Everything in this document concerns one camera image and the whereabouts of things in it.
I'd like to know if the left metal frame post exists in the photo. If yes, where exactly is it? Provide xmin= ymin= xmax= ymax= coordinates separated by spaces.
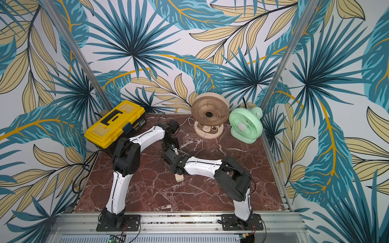
xmin=41 ymin=0 xmax=113 ymax=110

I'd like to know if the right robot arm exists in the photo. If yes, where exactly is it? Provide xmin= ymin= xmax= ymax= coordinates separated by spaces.
xmin=162 ymin=149 xmax=252 ymax=229

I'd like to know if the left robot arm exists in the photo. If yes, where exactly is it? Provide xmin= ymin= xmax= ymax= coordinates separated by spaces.
xmin=99 ymin=119 xmax=179 ymax=231

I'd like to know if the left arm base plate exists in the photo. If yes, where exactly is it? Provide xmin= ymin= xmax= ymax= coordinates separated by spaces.
xmin=96 ymin=214 xmax=141 ymax=232

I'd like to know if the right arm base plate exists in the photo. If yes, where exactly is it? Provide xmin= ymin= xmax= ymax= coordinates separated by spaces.
xmin=218 ymin=214 xmax=264 ymax=231

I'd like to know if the aluminium front rail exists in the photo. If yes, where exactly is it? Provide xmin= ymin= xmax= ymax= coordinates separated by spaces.
xmin=46 ymin=211 xmax=312 ymax=243

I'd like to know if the white fan cable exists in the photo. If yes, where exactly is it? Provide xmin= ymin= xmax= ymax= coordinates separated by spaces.
xmin=177 ymin=115 xmax=205 ymax=159

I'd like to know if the yellow black toolbox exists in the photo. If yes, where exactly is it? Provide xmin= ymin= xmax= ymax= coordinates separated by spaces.
xmin=85 ymin=100 xmax=145 ymax=149

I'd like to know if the metal frame post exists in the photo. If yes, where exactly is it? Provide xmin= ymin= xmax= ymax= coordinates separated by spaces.
xmin=259 ymin=0 xmax=320 ymax=113
xmin=41 ymin=0 xmax=113 ymax=110

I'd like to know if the beige red power strip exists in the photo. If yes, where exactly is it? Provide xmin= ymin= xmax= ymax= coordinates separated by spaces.
xmin=175 ymin=174 xmax=184 ymax=182

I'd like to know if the beige desk fan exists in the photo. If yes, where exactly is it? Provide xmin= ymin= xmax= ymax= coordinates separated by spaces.
xmin=191 ymin=92 xmax=230 ymax=139

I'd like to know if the green desk fan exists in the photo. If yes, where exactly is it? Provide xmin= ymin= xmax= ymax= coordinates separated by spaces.
xmin=229 ymin=107 xmax=263 ymax=144

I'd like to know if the right metal frame post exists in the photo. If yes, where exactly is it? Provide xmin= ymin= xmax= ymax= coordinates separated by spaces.
xmin=259 ymin=0 xmax=320 ymax=113

